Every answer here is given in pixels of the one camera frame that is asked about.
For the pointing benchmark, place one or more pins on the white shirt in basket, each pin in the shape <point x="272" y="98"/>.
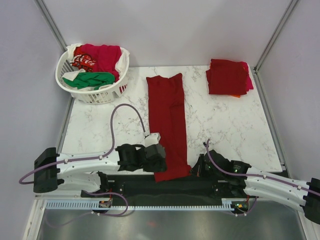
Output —
<point x="120" y="66"/>

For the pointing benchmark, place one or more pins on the folded pink shirt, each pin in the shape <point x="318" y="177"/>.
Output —
<point x="249" y="85"/>

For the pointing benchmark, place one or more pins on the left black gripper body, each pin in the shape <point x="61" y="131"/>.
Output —
<point x="158" y="166"/>

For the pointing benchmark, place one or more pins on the green shirt in basket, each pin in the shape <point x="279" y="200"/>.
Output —
<point x="88" y="80"/>

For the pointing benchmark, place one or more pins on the dark red t shirt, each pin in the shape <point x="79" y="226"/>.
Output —
<point x="166" y="116"/>

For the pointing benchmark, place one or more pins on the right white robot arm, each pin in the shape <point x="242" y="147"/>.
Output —
<point x="303" y="196"/>

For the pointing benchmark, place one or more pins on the folded orange shirt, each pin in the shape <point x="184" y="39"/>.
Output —
<point x="237" y="95"/>

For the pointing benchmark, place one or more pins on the right aluminium table rail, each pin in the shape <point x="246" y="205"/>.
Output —
<point x="270" y="120"/>

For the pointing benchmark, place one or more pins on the aluminium rail bars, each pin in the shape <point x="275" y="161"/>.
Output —
<point x="57" y="196"/>

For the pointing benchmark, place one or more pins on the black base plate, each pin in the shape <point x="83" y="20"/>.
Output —
<point x="143" y="190"/>

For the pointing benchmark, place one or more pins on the red printed shirt in basket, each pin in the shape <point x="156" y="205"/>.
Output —
<point x="82" y="60"/>

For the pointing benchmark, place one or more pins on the left aluminium frame post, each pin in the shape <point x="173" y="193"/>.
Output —
<point x="51" y="23"/>

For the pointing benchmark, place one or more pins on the white laundry basket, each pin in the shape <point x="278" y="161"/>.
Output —
<point x="104" y="95"/>

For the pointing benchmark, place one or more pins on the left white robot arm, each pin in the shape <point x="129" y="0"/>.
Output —
<point x="89" y="173"/>

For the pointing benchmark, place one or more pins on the folded dark red shirt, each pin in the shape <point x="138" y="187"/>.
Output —
<point x="226" y="77"/>

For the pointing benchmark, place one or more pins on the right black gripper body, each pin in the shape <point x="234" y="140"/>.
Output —
<point x="203" y="170"/>

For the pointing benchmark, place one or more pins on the right aluminium frame post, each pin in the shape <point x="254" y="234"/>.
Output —
<point x="276" y="34"/>

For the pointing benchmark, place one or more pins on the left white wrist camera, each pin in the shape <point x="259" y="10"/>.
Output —
<point x="152" y="139"/>

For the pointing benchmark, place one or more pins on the aluminium frame post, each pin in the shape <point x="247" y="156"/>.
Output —
<point x="276" y="34"/>
<point x="51" y="23"/>

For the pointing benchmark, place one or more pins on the slotted cable duct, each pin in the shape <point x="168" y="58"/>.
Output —
<point x="99" y="205"/>

